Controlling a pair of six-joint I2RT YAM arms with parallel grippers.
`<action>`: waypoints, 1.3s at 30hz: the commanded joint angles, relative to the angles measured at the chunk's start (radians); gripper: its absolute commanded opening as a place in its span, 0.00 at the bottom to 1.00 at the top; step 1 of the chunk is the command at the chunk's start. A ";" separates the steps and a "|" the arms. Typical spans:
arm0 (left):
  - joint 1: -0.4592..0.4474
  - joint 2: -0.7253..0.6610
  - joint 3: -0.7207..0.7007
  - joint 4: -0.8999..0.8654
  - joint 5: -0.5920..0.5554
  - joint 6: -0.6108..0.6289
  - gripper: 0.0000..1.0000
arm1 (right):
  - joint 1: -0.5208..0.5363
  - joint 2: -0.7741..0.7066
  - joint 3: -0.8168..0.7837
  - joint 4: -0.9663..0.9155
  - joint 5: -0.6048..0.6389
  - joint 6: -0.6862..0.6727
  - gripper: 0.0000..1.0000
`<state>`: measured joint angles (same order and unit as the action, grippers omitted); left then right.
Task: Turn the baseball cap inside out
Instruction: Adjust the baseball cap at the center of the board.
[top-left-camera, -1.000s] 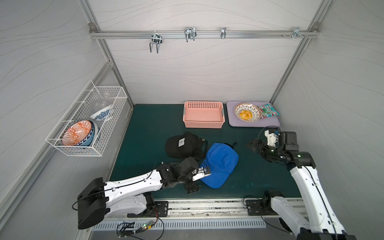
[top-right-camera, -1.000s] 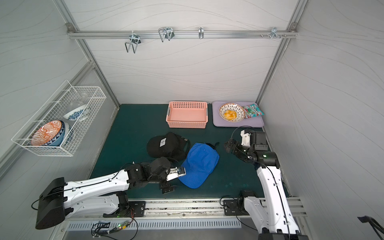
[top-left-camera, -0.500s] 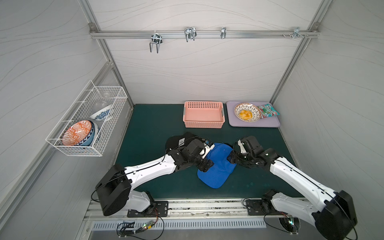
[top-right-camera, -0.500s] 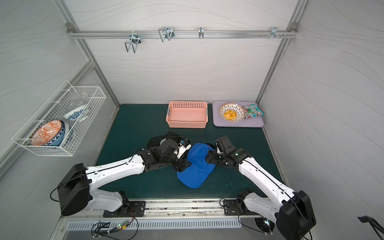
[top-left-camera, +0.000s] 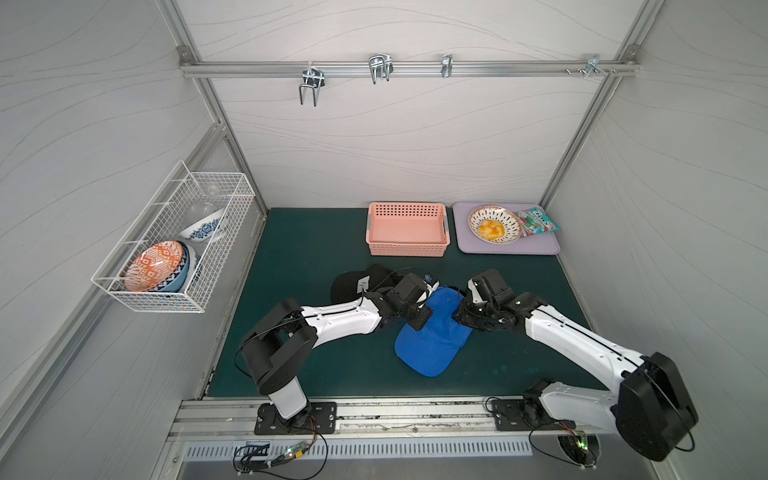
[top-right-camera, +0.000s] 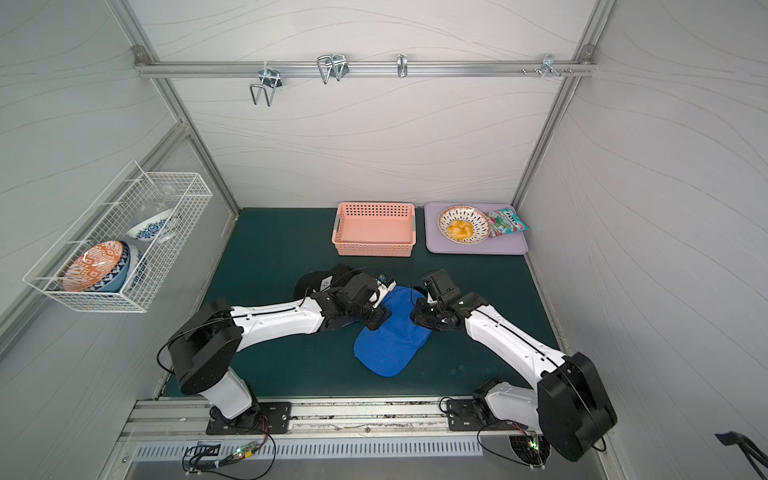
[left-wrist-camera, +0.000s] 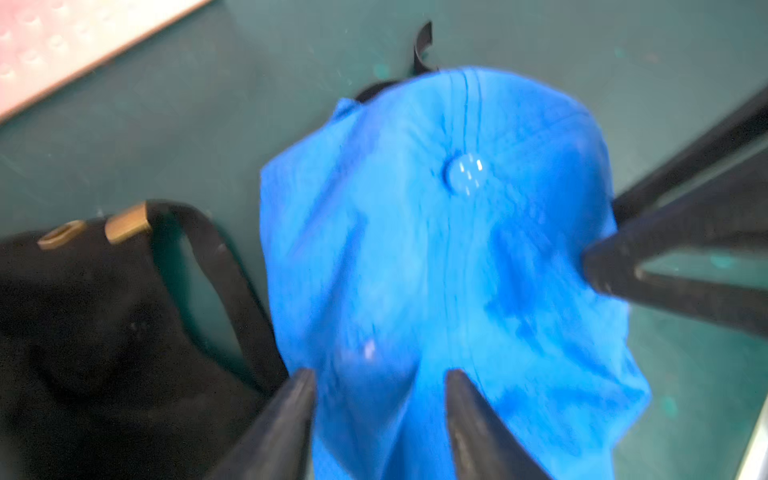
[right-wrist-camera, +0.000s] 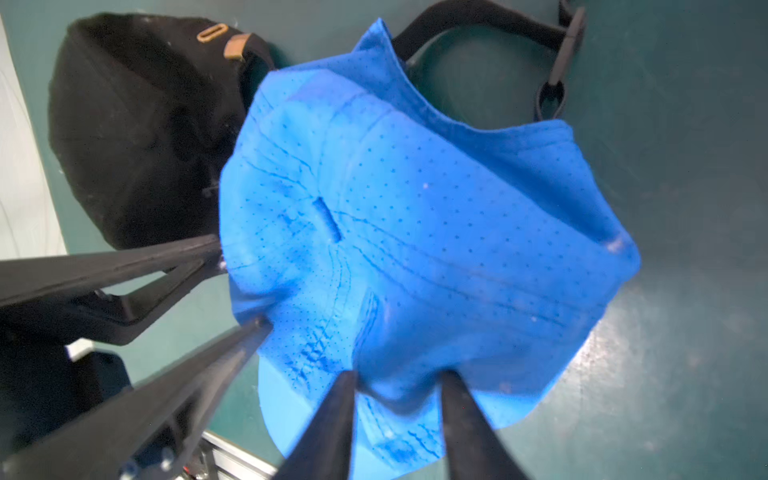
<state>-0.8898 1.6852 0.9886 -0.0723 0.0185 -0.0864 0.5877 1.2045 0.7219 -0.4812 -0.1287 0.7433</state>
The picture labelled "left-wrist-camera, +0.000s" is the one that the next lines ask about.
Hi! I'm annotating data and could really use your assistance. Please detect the black baseball cap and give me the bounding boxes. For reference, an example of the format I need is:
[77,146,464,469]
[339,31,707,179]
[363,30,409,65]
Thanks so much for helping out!
[1,201,288,479]

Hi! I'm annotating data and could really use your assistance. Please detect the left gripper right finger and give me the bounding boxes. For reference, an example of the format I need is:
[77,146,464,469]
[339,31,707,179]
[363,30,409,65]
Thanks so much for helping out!
[444,369,550,480]

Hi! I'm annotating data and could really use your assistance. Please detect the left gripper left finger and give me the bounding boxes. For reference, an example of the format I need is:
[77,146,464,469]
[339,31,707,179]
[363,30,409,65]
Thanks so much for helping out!
[206,368,317,480]

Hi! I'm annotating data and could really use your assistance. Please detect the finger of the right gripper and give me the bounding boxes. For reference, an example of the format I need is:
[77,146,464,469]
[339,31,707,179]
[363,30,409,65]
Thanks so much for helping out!
[581,89,767,336]

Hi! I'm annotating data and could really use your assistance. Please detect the pink plastic basket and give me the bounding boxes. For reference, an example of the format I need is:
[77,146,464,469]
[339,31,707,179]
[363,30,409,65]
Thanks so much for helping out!
[1,0,206,121]

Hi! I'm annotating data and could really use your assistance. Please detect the blue baseball cap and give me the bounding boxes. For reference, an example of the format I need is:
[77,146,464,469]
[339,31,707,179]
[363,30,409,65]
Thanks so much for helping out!
[260,67,651,479]

